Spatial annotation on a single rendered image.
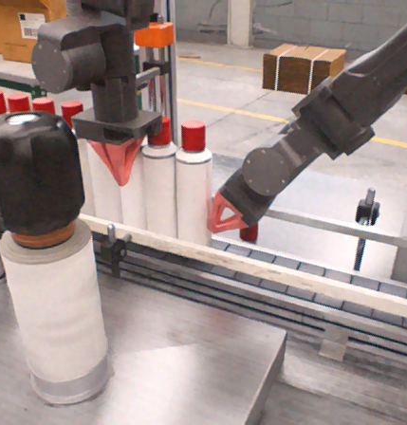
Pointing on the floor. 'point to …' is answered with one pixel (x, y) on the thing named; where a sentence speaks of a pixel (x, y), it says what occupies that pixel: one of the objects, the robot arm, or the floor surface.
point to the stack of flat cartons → (300, 67)
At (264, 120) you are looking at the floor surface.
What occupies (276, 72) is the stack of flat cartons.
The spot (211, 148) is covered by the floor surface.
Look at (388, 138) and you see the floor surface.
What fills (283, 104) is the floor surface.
